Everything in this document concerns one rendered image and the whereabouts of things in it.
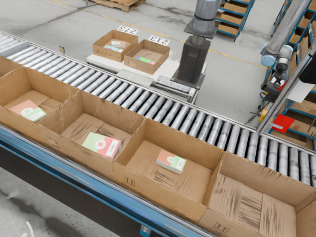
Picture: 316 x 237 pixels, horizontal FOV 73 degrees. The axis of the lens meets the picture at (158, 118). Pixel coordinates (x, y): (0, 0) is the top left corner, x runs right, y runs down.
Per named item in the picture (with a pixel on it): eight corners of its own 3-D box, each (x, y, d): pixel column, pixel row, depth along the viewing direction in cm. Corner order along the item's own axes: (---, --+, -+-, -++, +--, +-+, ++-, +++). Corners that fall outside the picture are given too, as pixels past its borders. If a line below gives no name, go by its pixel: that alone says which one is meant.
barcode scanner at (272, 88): (256, 90, 142) (265, 77, 134) (273, 98, 140) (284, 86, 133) (255, 95, 137) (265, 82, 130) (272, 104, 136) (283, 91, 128)
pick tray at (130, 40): (138, 45, 218) (138, 36, 211) (121, 63, 191) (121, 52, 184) (113, 38, 222) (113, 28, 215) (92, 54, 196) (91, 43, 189)
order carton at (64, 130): (144, 139, 116) (147, 116, 104) (114, 183, 96) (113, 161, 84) (84, 112, 124) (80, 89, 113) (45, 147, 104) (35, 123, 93)
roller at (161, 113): (173, 104, 167) (174, 98, 164) (142, 151, 132) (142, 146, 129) (167, 101, 168) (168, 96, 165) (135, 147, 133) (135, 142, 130)
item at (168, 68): (207, 64, 214) (208, 61, 212) (193, 96, 174) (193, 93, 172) (118, 37, 232) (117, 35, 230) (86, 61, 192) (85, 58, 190)
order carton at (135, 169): (214, 170, 107) (225, 149, 95) (196, 225, 87) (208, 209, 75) (144, 138, 116) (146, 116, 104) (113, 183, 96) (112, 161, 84)
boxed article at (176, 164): (161, 153, 110) (161, 149, 107) (185, 164, 107) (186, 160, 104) (155, 163, 105) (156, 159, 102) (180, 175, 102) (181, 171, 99)
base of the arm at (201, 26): (192, 20, 165) (195, 6, 158) (216, 26, 162) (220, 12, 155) (185, 29, 153) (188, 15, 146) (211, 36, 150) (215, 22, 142)
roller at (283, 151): (287, 147, 148) (288, 142, 145) (285, 216, 112) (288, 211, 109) (278, 146, 150) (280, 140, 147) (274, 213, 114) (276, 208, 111)
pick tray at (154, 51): (169, 57, 209) (170, 47, 202) (152, 75, 183) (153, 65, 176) (143, 48, 215) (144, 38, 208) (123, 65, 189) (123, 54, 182)
